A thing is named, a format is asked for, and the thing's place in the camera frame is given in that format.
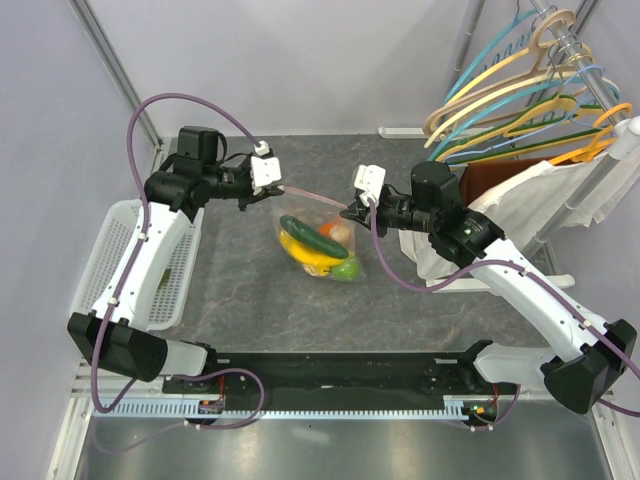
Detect green hanger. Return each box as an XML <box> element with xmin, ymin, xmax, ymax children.
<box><xmin>439</xmin><ymin>107</ymin><xmax>606</xmax><ymax>166</ymax></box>

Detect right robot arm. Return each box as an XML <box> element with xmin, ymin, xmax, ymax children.
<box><xmin>341</xmin><ymin>162</ymin><xmax>639</xmax><ymax>414</ymax></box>

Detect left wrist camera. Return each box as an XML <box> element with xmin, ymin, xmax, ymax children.
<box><xmin>250</xmin><ymin>141</ymin><xmax>282</xmax><ymax>194</ymax></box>

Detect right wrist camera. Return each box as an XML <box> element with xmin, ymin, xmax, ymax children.
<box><xmin>353</xmin><ymin>165</ymin><xmax>386</xmax><ymax>207</ymax></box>

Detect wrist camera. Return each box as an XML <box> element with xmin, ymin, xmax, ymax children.
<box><xmin>353</xmin><ymin>165</ymin><xmax>386</xmax><ymax>207</ymax></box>
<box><xmin>250</xmin><ymin>141</ymin><xmax>282</xmax><ymax>194</ymax></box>

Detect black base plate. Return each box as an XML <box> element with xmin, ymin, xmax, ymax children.
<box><xmin>159</xmin><ymin>351</ymin><xmax>521</xmax><ymax>414</ymax></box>

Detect green leaf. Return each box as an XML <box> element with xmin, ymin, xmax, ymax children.
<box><xmin>158</xmin><ymin>269</ymin><xmax>171</xmax><ymax>288</ymax></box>

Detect green custard apple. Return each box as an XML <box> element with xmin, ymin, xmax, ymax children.
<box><xmin>331</xmin><ymin>258</ymin><xmax>361</xmax><ymax>281</ymax></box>

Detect green cucumber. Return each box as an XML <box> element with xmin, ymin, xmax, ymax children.
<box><xmin>279</xmin><ymin>215</ymin><xmax>349</xmax><ymax>259</ymax></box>

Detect orange fruit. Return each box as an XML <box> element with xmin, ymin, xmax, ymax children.
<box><xmin>318</xmin><ymin>223</ymin><xmax>335</xmax><ymax>237</ymax></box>

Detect white plastic basket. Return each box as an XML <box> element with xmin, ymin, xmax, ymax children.
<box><xmin>70</xmin><ymin>199</ymin><xmax>204</xmax><ymax>331</ymax></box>

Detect brown box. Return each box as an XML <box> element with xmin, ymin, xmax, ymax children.
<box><xmin>459</xmin><ymin>158</ymin><xmax>543</xmax><ymax>206</ymax></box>

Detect orange hanger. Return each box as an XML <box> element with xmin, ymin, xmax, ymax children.
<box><xmin>548</xmin><ymin>102</ymin><xmax>633</xmax><ymax>166</ymax></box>

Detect light blue hanger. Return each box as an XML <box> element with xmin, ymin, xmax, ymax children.
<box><xmin>431</xmin><ymin>64</ymin><xmax>605</xmax><ymax>158</ymax></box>

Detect aluminium frame post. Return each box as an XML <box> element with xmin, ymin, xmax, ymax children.
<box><xmin>67</xmin><ymin>0</ymin><xmax>166</xmax><ymax>149</ymax></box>

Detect white clothes rack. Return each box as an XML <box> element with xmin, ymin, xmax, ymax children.
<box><xmin>378</xmin><ymin>0</ymin><xmax>640</xmax><ymax>296</ymax></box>

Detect teal hanger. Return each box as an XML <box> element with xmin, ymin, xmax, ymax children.
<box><xmin>429</xmin><ymin>6</ymin><xmax>622</xmax><ymax>152</ymax></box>

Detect white cloth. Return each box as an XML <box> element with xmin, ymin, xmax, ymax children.
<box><xmin>398</xmin><ymin>155</ymin><xmax>639</xmax><ymax>281</ymax></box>

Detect yellow banana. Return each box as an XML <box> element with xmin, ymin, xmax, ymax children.
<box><xmin>278</xmin><ymin>230</ymin><xmax>346</xmax><ymax>277</ymax></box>

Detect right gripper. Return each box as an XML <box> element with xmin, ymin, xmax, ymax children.
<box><xmin>342</xmin><ymin>188</ymin><xmax>437</xmax><ymax>237</ymax></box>

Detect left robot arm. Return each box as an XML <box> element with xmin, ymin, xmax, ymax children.
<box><xmin>67</xmin><ymin>126</ymin><xmax>282</xmax><ymax>393</ymax></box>

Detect clear zip top bag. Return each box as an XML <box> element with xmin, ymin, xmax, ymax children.
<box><xmin>272</xmin><ymin>186</ymin><xmax>365</xmax><ymax>283</ymax></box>

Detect white cable duct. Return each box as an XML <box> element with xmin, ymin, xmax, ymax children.
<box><xmin>105</xmin><ymin>395</ymin><xmax>494</xmax><ymax>421</ymax></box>

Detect beige wooden hanger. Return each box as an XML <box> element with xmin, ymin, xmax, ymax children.
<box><xmin>423</xmin><ymin>9</ymin><xmax>576</xmax><ymax>147</ymax></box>

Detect yellow hanger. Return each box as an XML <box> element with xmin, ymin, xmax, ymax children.
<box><xmin>429</xmin><ymin>95</ymin><xmax>578</xmax><ymax>162</ymax></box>

